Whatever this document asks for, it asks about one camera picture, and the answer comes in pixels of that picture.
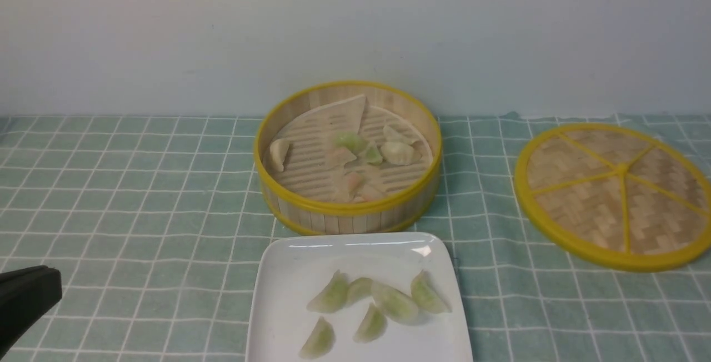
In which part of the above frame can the green dumpling from steamer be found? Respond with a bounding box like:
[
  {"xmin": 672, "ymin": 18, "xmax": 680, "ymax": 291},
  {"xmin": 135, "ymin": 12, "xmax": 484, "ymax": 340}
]
[
  {"xmin": 306, "ymin": 269, "xmax": 349, "ymax": 314},
  {"xmin": 370, "ymin": 281, "xmax": 419, "ymax": 325}
]

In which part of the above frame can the white square plate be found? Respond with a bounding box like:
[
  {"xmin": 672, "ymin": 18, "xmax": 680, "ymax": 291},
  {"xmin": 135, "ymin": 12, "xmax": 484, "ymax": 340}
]
[{"xmin": 244, "ymin": 232, "xmax": 475, "ymax": 361}]

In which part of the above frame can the green dumpling plate right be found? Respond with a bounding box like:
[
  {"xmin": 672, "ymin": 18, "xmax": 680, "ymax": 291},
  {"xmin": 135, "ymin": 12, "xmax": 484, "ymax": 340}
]
[{"xmin": 410, "ymin": 269, "xmax": 451, "ymax": 314}]

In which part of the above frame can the white dumpling steamer left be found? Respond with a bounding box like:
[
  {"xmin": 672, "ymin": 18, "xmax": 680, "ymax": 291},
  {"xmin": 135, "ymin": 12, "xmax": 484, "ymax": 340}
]
[{"xmin": 269, "ymin": 138, "xmax": 291, "ymax": 172}]

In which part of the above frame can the green checked tablecloth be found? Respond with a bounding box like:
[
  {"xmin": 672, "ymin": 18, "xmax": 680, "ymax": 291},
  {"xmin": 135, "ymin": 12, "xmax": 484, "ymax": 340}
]
[{"xmin": 1, "ymin": 113, "xmax": 710, "ymax": 361}]

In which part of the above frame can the green dumpling plate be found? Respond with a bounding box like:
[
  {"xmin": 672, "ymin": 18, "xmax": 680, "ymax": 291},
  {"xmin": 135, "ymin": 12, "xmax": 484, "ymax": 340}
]
[
  {"xmin": 410, "ymin": 269, "xmax": 451, "ymax": 314},
  {"xmin": 345, "ymin": 278, "xmax": 373, "ymax": 306},
  {"xmin": 353, "ymin": 302, "xmax": 388, "ymax": 344},
  {"xmin": 299, "ymin": 316, "xmax": 336, "ymax": 360}
]

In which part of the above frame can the pink dumpling steamer front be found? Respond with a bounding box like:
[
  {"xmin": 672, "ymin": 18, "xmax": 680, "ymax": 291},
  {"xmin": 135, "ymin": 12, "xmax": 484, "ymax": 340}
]
[{"xmin": 331, "ymin": 172, "xmax": 387, "ymax": 203}]

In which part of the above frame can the green dumpling plate upper middle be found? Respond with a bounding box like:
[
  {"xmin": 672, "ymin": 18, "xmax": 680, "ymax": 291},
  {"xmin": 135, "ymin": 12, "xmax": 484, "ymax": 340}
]
[{"xmin": 345, "ymin": 278, "xmax": 373, "ymax": 306}]

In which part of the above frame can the yellow-rimmed bamboo steamer basket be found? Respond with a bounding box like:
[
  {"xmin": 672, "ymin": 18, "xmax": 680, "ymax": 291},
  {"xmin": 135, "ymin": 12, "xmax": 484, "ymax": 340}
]
[{"xmin": 253, "ymin": 81, "xmax": 443, "ymax": 235}]

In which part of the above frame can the white dumpling steamer middle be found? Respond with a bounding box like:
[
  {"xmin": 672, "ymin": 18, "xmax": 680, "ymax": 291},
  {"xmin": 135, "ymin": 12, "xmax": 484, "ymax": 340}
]
[{"xmin": 324, "ymin": 147, "xmax": 357, "ymax": 169}]

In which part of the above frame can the green dumpling plate centre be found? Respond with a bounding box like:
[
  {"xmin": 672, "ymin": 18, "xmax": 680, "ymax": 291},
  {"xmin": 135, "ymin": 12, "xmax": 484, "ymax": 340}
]
[{"xmin": 353, "ymin": 302, "xmax": 388, "ymax": 344}]

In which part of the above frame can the green dumpling steamer upper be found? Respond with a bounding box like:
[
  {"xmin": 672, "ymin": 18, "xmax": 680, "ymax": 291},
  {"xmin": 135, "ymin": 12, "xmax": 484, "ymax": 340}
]
[{"xmin": 332, "ymin": 132, "xmax": 369, "ymax": 155}]

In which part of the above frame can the white dumpling steamer right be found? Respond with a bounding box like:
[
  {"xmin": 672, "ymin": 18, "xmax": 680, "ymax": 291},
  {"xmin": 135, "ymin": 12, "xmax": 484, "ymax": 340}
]
[{"xmin": 380, "ymin": 125, "xmax": 420, "ymax": 165}]

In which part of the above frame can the yellow-rimmed bamboo steamer lid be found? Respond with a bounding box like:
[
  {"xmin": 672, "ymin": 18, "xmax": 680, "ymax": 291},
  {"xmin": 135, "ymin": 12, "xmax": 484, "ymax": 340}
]
[{"xmin": 513, "ymin": 123, "xmax": 710, "ymax": 273}]

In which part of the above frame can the white dumpling steamer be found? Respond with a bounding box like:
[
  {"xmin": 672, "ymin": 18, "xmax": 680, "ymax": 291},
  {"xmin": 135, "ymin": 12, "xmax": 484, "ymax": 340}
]
[
  {"xmin": 269, "ymin": 138, "xmax": 291, "ymax": 172},
  {"xmin": 324, "ymin": 147, "xmax": 357, "ymax": 169},
  {"xmin": 380, "ymin": 125, "xmax": 420, "ymax": 165}
]

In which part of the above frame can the green dumpling plate front left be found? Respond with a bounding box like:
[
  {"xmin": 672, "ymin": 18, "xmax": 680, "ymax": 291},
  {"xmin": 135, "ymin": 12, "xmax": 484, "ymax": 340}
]
[{"xmin": 299, "ymin": 316, "xmax": 336, "ymax": 360}]

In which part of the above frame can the small green dumpling steamer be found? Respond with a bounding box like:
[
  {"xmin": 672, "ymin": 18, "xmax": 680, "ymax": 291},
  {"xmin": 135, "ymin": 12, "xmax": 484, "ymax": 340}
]
[{"xmin": 359, "ymin": 142, "xmax": 383, "ymax": 165}]

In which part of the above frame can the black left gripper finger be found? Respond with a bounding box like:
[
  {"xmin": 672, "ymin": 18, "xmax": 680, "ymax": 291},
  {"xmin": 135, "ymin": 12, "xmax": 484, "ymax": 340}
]
[{"xmin": 1, "ymin": 265, "xmax": 63, "ymax": 353}]

